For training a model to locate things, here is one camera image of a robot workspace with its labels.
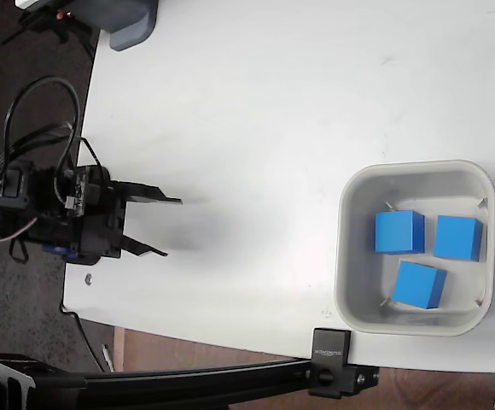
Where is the white plastic tray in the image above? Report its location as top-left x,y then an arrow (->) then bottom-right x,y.
334,159 -> 495,337

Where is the black rail clamp block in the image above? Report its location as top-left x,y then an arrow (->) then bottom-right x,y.
307,327 -> 380,401

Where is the black bracket with white plate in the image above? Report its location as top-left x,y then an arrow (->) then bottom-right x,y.
0,350 -> 89,410

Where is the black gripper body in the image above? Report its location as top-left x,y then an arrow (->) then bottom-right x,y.
69,164 -> 130,260

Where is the white device corner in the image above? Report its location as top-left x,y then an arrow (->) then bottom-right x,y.
15,0 -> 61,12

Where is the small camera circuit board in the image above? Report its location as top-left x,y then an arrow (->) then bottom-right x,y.
63,165 -> 93,217

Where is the red white servo wire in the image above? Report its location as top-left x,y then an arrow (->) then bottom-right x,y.
0,216 -> 40,243

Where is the thick black camera cable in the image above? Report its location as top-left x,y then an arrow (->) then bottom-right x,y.
0,75 -> 104,172

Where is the black stand with red light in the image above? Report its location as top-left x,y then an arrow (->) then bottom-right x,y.
2,7 -> 96,56

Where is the blue table clamp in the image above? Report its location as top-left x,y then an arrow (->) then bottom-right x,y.
42,244 -> 79,261

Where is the thin black cable loop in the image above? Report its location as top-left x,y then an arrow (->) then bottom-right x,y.
9,237 -> 30,262

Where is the blue-gray device base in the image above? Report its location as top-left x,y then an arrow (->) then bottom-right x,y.
66,0 -> 160,53

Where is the black aluminium rail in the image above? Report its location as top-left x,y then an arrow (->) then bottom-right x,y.
80,357 -> 317,410

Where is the blue cube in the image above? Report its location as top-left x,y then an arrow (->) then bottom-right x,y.
392,261 -> 448,310
374,209 -> 427,256
433,214 -> 485,263

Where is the thin black floor cable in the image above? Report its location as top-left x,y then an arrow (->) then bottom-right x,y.
61,305 -> 104,372

